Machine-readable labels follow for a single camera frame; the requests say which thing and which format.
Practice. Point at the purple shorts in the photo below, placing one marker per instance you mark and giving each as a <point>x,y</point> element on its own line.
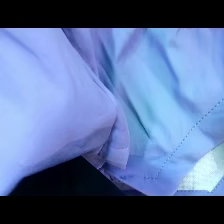
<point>133,93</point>

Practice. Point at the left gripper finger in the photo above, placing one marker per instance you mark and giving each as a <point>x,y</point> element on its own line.
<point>76,180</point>

